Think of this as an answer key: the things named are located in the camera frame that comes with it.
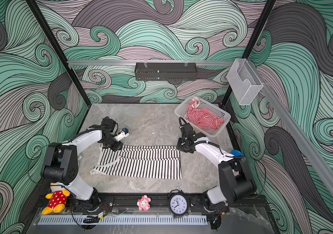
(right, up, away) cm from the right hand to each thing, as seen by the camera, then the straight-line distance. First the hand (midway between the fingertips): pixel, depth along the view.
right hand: (180, 147), depth 89 cm
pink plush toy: (-20, -24, -17) cm, 36 cm away
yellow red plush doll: (-62, -22, -20) cm, 69 cm away
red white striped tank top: (+19, +19, +18) cm, 32 cm away
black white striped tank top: (-23, -9, -1) cm, 25 cm away
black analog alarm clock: (-3, -24, -17) cm, 30 cm away
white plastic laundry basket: (+3, +23, +21) cm, 31 cm away
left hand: (-39, 0, +2) cm, 39 cm away
